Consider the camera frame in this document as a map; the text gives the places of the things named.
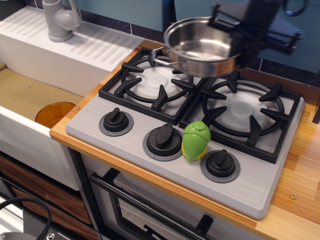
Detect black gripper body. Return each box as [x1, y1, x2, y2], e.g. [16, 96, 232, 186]
[208, 0, 306, 55]

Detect stainless steel pot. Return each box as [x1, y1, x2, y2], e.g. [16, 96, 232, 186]
[149, 17, 243, 78]

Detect green toy corncob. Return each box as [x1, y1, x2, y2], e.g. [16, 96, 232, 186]
[181, 120, 211, 162]

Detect black right stove knob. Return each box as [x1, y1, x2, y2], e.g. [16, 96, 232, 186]
[200, 149, 241, 184]

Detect black stove knob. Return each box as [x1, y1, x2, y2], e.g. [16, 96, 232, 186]
[142, 123, 183, 162]
[200, 149, 241, 184]
[99, 107, 134, 137]

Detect black middle stove knob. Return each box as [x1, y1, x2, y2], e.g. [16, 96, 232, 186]
[142, 123, 183, 162]

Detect grey toy stove top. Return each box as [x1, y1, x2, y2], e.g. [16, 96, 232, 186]
[65, 47, 307, 221]

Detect black left stove knob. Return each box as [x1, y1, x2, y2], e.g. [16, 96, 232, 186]
[99, 107, 134, 137]

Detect black right burner grate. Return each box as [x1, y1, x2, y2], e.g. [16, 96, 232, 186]
[179, 71, 302, 164]

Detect black burner grate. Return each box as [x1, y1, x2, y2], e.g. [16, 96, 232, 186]
[179, 71, 302, 164]
[98, 47, 202, 125]

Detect black left burner grate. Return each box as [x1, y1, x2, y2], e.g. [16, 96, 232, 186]
[98, 47, 202, 125]

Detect grey toy faucet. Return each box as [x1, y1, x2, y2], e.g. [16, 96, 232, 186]
[42, 0, 82, 43]

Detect orange plastic drain disc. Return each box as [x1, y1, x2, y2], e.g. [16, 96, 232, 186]
[35, 101, 76, 129]

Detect white toy sink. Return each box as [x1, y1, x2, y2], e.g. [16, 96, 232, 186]
[0, 6, 143, 191]

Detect wooden drawer fronts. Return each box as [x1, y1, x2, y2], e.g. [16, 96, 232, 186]
[0, 152, 100, 240]

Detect black oven door handle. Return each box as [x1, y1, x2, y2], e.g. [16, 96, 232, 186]
[89, 168, 213, 240]

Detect black braided cable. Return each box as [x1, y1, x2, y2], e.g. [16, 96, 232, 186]
[0, 196, 53, 240]

